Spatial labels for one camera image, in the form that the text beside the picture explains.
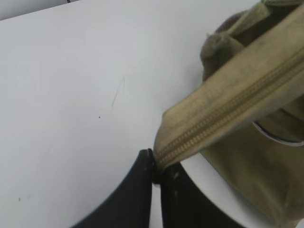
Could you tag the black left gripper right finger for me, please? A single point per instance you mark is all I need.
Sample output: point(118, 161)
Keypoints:
point(183, 205)

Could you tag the yellow canvas tote bag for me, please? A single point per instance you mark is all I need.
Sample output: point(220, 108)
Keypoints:
point(247, 117)

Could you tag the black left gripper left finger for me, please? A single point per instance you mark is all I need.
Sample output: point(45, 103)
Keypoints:
point(129, 206)

